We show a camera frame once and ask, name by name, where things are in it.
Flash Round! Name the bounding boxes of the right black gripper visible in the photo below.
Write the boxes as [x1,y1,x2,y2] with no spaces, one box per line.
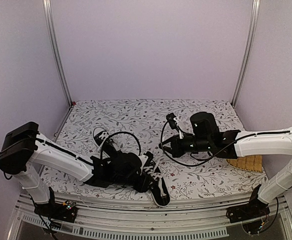
[159,134,212,158]

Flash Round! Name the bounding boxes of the black canvas sneaker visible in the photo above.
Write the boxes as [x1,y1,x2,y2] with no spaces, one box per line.
[142,159,170,208]
[92,127,121,158]

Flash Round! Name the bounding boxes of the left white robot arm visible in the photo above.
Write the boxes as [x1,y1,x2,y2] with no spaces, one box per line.
[0,121,161,217]

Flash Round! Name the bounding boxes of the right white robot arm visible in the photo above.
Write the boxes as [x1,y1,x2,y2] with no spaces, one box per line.
[159,111,292,218]

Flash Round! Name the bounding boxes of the floral patterned table mat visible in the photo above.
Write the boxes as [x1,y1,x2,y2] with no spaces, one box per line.
[34,98,271,202]

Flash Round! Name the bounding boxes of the woven bamboo tray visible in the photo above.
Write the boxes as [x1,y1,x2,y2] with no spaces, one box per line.
[226,155,263,173]

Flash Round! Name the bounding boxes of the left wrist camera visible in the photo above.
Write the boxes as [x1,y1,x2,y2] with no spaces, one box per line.
[138,151,154,172]

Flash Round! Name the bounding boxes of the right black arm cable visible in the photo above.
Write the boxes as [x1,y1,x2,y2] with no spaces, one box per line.
[160,122,236,168]

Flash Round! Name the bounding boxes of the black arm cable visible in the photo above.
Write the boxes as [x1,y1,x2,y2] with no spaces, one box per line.
[99,131,142,161]
[160,122,236,168]

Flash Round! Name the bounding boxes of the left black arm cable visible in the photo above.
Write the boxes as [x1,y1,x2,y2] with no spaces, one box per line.
[99,131,142,161]

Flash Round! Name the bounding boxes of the front aluminium rail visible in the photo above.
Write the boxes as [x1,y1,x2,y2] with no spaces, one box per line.
[10,192,292,240]

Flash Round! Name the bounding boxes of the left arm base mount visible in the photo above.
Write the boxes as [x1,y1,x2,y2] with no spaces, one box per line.
[34,187,78,223]

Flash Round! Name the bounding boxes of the right aluminium frame post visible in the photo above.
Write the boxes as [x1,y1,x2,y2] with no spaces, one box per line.
[231,0,261,109]

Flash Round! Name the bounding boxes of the aluminium frame post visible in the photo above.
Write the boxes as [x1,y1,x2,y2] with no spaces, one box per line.
[231,0,261,109]
[42,0,73,107]

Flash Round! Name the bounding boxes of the left aluminium frame post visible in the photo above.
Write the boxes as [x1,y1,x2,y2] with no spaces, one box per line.
[42,0,73,107]

